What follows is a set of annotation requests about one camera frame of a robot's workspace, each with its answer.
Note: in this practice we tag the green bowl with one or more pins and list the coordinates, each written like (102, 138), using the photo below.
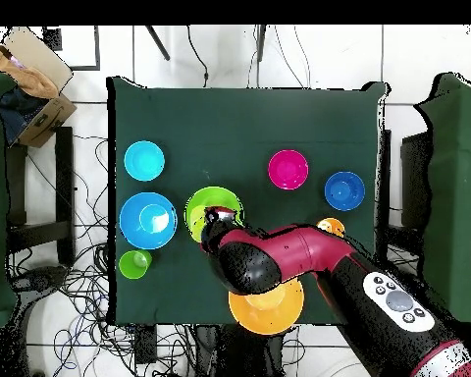
(212, 196)

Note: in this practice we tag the pink bowl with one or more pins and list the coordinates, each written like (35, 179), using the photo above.
(288, 169)

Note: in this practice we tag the large yellow-orange bowl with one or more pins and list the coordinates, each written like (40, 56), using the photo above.
(267, 314)

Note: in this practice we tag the orange cup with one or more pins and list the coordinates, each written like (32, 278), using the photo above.
(331, 226)

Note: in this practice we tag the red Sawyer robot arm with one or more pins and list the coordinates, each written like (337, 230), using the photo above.
(298, 251)

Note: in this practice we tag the large blue bowl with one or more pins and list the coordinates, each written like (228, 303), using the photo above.
(137, 235)

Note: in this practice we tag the dark green tablecloth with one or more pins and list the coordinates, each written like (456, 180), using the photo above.
(239, 129)

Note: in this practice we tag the small light blue bowl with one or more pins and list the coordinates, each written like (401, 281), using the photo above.
(144, 161)

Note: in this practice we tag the green cup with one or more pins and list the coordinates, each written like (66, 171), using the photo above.
(131, 267)

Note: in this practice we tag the small dark blue bowl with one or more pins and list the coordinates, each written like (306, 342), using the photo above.
(344, 191)

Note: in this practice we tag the black power strip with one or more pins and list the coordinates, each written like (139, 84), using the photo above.
(145, 345)

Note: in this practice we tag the black tripod leg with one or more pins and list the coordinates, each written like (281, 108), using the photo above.
(159, 44)
(261, 43)

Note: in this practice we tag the black chair base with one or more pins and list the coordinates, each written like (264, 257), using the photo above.
(43, 277)

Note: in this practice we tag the cardboard box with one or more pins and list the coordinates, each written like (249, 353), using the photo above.
(43, 121)

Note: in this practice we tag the dark blue cloth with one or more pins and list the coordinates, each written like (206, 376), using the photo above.
(17, 114)

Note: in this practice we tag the brown cloth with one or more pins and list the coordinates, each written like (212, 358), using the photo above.
(31, 80)

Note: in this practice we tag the black stool frame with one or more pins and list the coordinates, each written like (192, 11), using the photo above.
(64, 176)

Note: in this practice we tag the black metal frame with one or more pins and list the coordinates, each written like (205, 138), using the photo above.
(53, 39)

